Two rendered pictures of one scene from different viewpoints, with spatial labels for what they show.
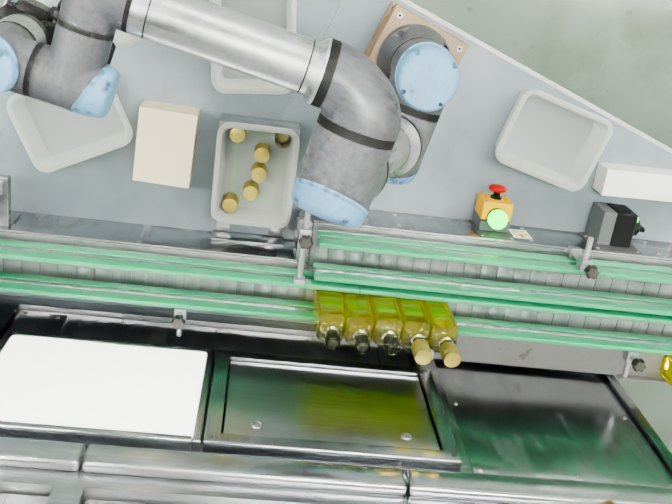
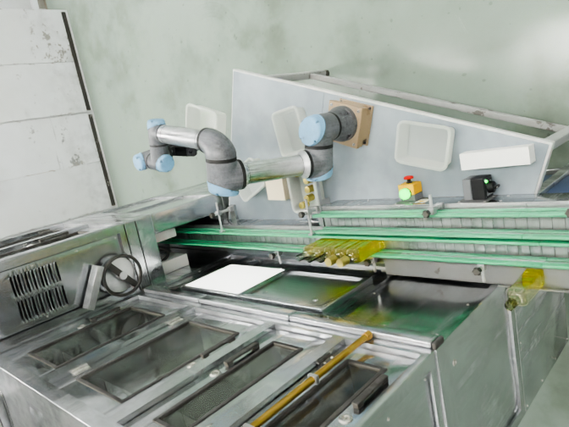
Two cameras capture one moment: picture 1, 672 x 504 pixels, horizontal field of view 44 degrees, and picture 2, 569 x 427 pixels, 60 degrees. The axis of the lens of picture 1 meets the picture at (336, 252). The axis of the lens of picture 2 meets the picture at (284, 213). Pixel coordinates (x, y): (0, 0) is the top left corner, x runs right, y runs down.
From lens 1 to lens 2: 1.57 m
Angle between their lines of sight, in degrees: 50
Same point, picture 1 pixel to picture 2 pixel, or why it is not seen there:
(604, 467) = (409, 323)
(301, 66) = (193, 140)
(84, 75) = (156, 159)
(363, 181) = (216, 177)
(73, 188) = (262, 207)
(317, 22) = not seen: hidden behind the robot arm
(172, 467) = (219, 302)
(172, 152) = (276, 185)
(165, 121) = not seen: hidden behind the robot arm
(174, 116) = not seen: hidden behind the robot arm
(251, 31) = (181, 132)
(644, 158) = (493, 142)
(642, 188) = (484, 161)
